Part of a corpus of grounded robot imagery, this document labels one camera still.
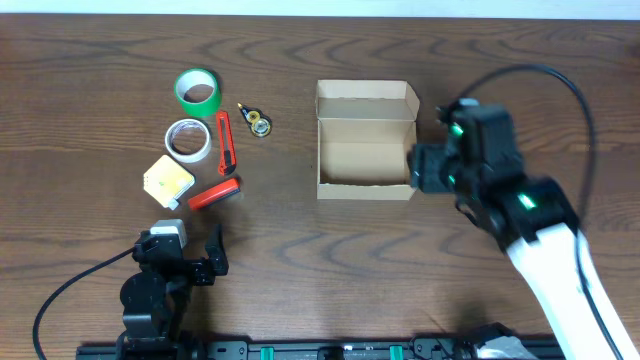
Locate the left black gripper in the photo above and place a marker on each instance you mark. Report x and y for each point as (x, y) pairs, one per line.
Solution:
(187, 270)

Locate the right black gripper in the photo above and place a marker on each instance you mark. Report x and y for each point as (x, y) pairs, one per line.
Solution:
(430, 168)

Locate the red black stapler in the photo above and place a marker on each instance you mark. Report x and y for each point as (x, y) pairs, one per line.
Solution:
(214, 194)

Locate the yellow sticky note pad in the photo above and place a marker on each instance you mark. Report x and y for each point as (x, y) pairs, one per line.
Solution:
(166, 181)

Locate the red utility knife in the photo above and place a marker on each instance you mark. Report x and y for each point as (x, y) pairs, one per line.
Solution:
(227, 164)

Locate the white tape roll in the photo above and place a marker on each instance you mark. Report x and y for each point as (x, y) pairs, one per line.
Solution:
(180, 126)

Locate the brown cardboard box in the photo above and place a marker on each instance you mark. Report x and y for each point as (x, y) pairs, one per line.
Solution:
(366, 129)

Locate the green tape roll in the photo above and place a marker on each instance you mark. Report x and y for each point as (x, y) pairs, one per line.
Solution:
(196, 77)

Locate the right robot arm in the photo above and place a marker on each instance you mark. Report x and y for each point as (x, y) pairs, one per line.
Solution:
(531, 220)

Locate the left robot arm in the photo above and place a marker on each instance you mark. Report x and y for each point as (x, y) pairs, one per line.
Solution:
(156, 299)

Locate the correction tape dispenser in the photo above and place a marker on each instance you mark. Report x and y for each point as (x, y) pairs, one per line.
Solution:
(258, 123)

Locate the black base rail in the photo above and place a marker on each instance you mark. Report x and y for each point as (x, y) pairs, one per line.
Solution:
(417, 348)

